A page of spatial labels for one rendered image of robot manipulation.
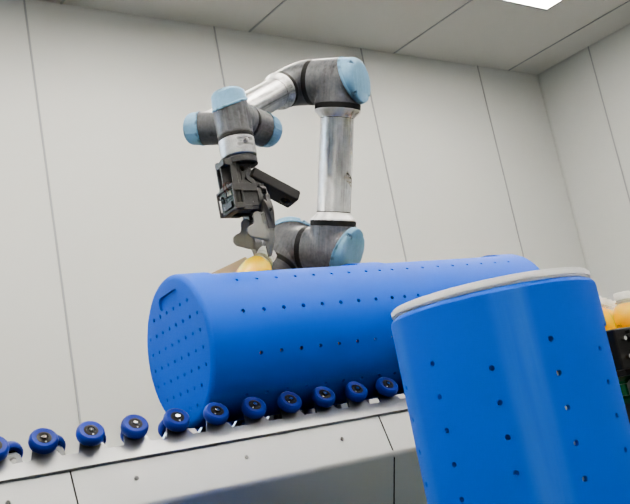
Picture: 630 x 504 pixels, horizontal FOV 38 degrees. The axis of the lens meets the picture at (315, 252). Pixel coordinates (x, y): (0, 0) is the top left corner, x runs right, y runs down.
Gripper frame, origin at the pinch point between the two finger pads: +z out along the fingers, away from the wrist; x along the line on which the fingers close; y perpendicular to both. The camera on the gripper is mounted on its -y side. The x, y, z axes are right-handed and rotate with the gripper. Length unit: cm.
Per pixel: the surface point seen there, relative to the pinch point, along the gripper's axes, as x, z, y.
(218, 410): 11.0, 30.5, 22.3
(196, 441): 11.4, 35.1, 27.5
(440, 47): -272, -215, -341
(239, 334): 14.1, 18.3, 17.4
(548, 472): 74, 48, 13
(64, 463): 11, 35, 50
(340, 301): 13.3, 13.9, -6.0
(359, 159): -284, -135, -258
